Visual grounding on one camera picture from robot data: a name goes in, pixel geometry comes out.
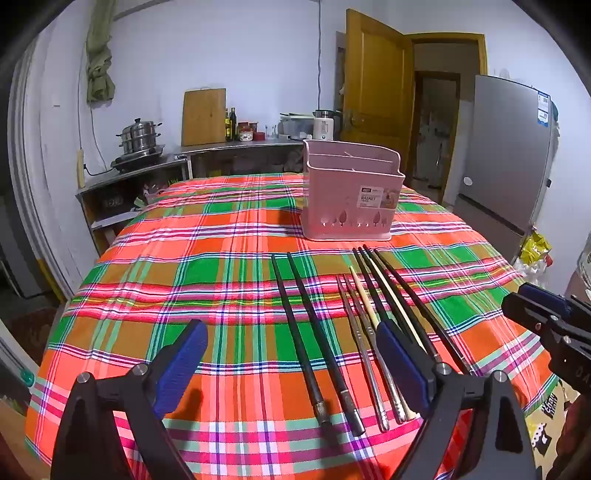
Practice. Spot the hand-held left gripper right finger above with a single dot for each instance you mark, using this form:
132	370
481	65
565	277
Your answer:
401	364

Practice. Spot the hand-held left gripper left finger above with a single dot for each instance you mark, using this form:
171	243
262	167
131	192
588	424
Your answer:
182	364

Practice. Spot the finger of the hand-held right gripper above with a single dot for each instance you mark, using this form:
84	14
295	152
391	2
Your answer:
545	297
561	341

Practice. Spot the metal chopstick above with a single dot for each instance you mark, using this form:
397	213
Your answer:
361	323
364	360

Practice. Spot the beige wooden chopstick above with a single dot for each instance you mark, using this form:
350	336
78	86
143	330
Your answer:
401	309
363	295

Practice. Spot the thin black chopstick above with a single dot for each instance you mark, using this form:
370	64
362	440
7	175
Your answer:
375	265
369	282
415	301

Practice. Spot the black chopstick pair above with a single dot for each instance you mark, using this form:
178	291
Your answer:
323	341

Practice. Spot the pink utensil basket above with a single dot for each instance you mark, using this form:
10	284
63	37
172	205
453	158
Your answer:
341	203

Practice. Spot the yellow snack bags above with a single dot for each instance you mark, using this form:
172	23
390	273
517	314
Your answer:
535	247

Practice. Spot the printed cardboard box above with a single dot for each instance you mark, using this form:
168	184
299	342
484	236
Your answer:
549	410

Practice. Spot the plaid tablecloth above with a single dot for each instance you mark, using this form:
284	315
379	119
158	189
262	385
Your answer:
231	286

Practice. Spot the silver refrigerator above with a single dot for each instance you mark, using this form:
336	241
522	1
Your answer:
503	161

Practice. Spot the low steel shelf unit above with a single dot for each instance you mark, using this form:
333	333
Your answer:
104	180

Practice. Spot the gas stove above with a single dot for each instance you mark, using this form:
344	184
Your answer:
138	162

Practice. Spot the long steel counter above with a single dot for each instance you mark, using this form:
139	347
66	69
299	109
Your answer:
231	146

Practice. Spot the steel steamer pot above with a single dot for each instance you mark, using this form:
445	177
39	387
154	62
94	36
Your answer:
138	136

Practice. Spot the red-lidded jar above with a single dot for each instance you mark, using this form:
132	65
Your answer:
244	133

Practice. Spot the dark oil bottle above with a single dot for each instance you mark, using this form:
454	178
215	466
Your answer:
233	124
227	127

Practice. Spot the wooden cutting board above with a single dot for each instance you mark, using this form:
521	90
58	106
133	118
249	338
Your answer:
203	117

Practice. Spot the white electric kettle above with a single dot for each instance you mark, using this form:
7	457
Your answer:
323	129

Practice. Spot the clear plastic storage box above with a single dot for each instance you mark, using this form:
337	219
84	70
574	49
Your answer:
295	124

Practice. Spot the yellow wooden door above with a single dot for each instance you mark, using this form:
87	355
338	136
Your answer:
374	92

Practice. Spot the green hanging cloth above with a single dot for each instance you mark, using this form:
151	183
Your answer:
99	69

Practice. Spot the yellow door frame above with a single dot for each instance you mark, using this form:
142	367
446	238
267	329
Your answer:
481	55

